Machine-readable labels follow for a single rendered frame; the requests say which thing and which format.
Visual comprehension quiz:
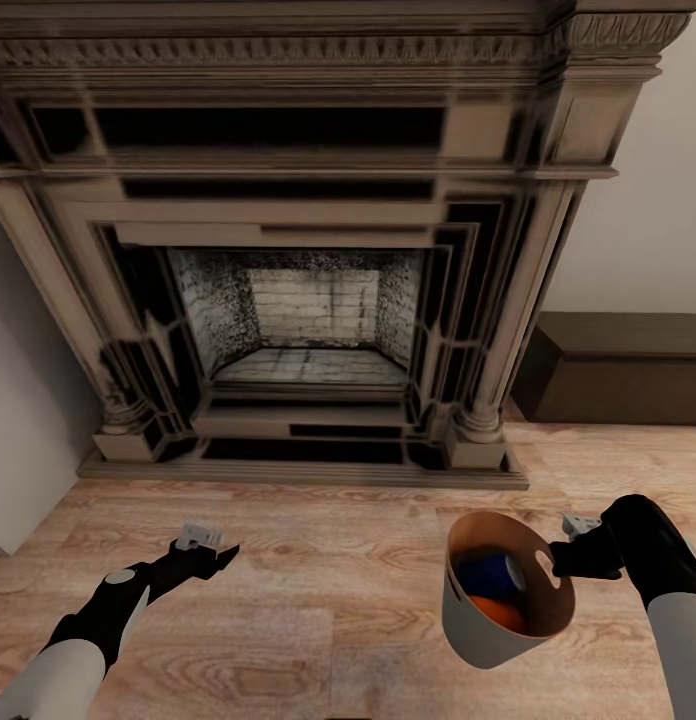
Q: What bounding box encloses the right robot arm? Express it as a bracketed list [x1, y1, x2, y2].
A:
[549, 494, 696, 720]

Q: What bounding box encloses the can of soda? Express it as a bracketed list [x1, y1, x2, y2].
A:
[470, 595, 524, 634]
[458, 555, 526, 599]

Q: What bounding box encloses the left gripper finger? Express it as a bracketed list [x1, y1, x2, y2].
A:
[214, 545, 240, 573]

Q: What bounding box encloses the trash can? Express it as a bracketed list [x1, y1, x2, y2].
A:
[442, 511, 576, 669]

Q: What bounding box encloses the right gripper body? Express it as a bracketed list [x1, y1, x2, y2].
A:
[549, 531, 623, 581]

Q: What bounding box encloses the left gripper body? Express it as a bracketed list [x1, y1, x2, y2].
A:
[162, 539, 217, 589]

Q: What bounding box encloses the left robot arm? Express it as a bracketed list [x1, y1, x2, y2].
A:
[0, 523, 240, 720]

